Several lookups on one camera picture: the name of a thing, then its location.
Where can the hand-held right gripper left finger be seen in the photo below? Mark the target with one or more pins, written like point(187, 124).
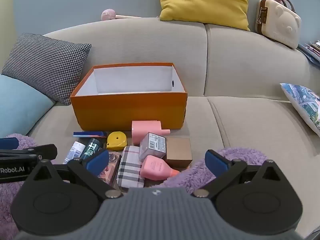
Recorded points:
point(97, 158)

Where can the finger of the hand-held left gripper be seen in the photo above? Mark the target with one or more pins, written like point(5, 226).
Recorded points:
point(46, 152)
point(8, 143)

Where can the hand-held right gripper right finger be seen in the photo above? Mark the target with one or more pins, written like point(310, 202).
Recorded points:
point(216, 161)

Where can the dark green bottle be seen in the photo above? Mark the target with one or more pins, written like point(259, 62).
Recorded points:
point(92, 146)

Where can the illustrated card box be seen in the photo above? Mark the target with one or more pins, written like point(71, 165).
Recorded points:
point(110, 165)

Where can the white tube with blue label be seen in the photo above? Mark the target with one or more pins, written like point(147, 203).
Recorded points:
point(73, 151)

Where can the yellow tape measure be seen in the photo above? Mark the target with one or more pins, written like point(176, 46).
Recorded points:
point(116, 140)

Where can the blue tin box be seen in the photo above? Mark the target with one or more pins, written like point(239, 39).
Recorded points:
point(87, 133)

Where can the plaid case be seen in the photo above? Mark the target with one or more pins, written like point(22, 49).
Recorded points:
point(130, 165)

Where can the small brown cardboard box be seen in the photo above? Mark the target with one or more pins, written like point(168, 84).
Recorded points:
point(178, 150)

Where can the pink plastic container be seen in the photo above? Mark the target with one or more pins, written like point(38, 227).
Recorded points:
point(142, 132)

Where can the orange cardboard box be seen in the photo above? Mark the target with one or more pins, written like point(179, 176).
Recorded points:
point(125, 110)

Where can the clear plastic box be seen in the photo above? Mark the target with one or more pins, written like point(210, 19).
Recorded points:
point(152, 145)

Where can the pink bottle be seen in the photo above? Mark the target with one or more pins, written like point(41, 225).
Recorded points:
point(155, 167)

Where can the purple fluffy blanket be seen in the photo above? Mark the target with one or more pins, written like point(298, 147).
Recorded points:
point(195, 175)

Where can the light blue pillow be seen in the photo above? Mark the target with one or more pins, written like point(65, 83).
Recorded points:
point(20, 110)

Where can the houndstooth pillow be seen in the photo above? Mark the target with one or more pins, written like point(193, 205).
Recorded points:
point(45, 65)

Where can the printed pillow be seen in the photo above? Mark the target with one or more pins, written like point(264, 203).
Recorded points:
point(305, 105)

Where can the pink massage hammer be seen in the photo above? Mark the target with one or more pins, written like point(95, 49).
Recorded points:
point(108, 14)

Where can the stack of books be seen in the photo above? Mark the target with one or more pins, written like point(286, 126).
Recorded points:
point(312, 51)

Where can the cream bear suitcase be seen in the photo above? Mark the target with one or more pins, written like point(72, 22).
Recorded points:
point(280, 22)

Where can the yellow pillow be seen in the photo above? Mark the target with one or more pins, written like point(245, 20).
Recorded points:
point(205, 0)

